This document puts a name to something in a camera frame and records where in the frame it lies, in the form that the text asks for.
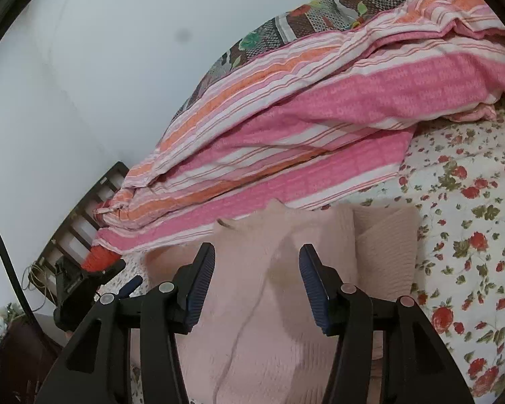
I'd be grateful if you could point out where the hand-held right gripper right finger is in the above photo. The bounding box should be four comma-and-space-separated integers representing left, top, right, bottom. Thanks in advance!
299, 243, 476, 404

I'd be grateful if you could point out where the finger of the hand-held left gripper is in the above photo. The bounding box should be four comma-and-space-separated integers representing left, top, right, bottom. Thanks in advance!
93, 258, 127, 285
118, 275, 144, 299

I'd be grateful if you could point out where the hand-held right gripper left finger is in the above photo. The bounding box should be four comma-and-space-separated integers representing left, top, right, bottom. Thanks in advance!
34, 242, 216, 404

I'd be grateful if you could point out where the dark wooden headboard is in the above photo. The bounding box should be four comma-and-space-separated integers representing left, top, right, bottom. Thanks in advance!
27, 161, 129, 304

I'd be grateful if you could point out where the thick black cable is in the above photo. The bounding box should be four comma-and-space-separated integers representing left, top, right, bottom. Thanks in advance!
0, 202, 43, 338

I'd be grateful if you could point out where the pink striped quilt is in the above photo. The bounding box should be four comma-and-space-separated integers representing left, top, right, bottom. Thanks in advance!
92, 0, 505, 258

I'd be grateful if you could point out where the brown floral patchwork quilt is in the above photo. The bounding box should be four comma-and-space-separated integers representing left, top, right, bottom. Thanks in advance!
174, 0, 473, 115

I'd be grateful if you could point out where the pink knit sweater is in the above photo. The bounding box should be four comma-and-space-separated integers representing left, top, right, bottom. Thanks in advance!
130, 200, 422, 404

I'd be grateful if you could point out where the red pillow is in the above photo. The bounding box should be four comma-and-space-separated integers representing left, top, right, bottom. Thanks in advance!
81, 246, 121, 271

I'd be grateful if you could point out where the floral bed sheet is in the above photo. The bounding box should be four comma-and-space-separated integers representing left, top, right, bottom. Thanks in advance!
96, 104, 505, 404

